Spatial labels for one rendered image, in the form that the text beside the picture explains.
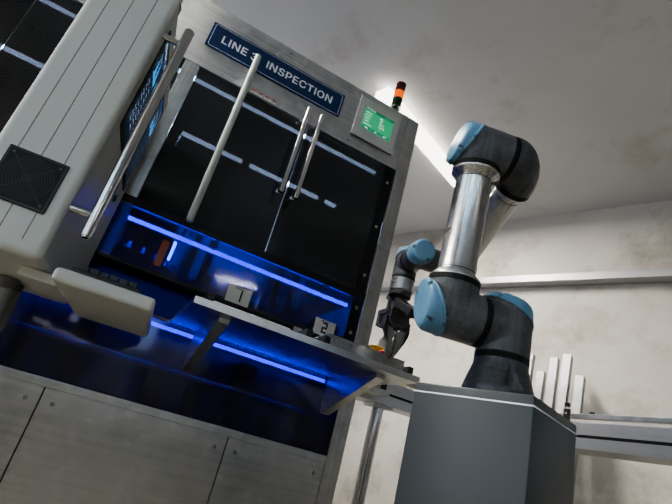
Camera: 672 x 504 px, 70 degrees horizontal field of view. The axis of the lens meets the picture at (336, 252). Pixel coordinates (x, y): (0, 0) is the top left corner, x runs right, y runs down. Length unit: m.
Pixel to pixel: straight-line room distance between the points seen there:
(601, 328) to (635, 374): 0.40
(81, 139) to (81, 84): 0.13
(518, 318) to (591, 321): 3.16
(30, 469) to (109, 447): 0.19
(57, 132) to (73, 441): 0.87
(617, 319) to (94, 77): 3.79
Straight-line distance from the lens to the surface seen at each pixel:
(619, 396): 4.06
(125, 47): 1.32
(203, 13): 2.17
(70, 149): 1.18
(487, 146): 1.21
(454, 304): 1.04
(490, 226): 1.37
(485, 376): 1.06
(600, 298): 4.32
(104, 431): 1.62
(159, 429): 1.64
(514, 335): 1.10
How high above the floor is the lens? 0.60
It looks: 23 degrees up
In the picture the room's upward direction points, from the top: 16 degrees clockwise
